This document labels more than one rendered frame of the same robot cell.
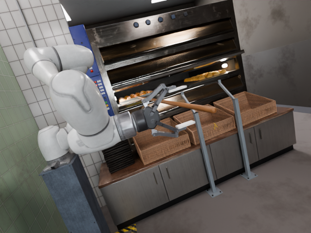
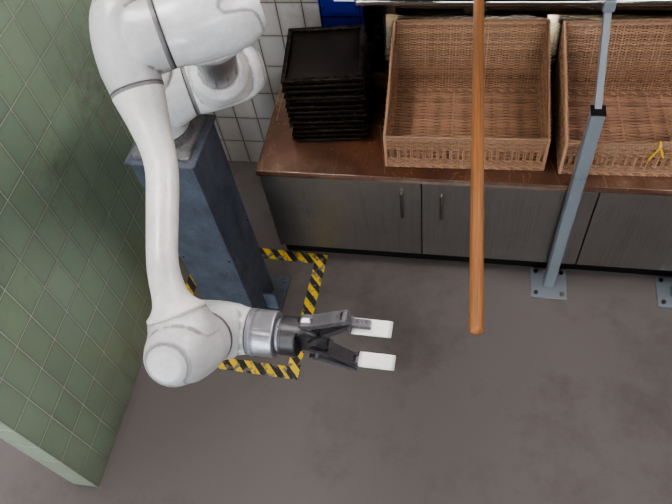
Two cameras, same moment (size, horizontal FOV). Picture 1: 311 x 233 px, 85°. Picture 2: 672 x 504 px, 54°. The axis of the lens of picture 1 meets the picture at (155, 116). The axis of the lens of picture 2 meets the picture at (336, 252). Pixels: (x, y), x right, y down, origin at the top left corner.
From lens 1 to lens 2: 1.03 m
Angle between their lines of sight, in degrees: 49
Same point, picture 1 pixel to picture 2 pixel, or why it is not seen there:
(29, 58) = (104, 63)
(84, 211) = (211, 242)
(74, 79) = (173, 371)
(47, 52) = (144, 47)
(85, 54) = (240, 34)
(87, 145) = not seen: hidden behind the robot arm
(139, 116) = (285, 345)
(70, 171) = (188, 177)
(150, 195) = (378, 228)
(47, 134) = not seen: hidden behind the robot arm
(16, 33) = not seen: outside the picture
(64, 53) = (183, 44)
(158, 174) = (415, 200)
